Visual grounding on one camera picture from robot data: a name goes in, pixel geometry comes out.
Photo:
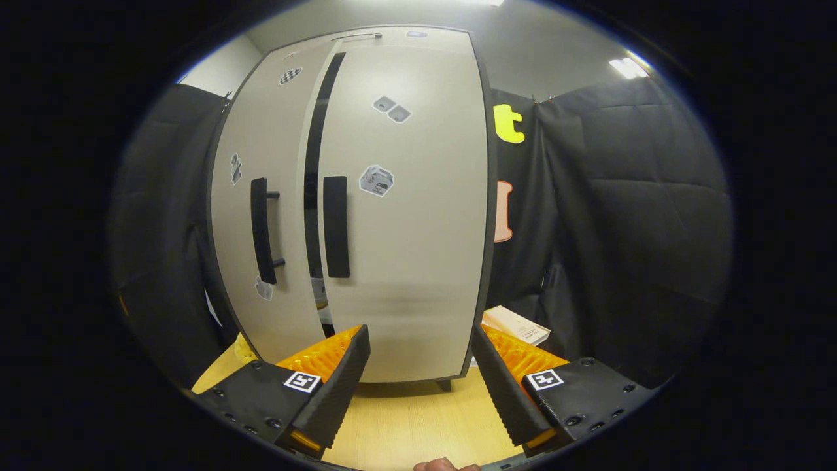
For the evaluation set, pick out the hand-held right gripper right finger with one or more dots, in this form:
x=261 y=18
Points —
x=500 y=392

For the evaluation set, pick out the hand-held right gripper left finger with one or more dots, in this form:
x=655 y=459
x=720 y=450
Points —
x=343 y=379

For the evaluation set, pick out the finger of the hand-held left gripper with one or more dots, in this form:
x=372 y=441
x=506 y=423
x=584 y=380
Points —
x=123 y=305

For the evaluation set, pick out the white shoe cabinet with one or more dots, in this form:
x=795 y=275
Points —
x=418 y=261

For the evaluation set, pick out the white cabinet door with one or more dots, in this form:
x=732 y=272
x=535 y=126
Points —
x=288 y=229
x=418 y=261

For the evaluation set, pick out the beige cardboard box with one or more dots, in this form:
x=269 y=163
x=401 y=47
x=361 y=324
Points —
x=516 y=324

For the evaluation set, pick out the black backdrop cloth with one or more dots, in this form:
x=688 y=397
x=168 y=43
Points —
x=641 y=229

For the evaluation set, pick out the small ceiling light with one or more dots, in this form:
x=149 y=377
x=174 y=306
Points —
x=628 y=67

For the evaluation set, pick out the long ceiling light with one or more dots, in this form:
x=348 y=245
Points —
x=484 y=2

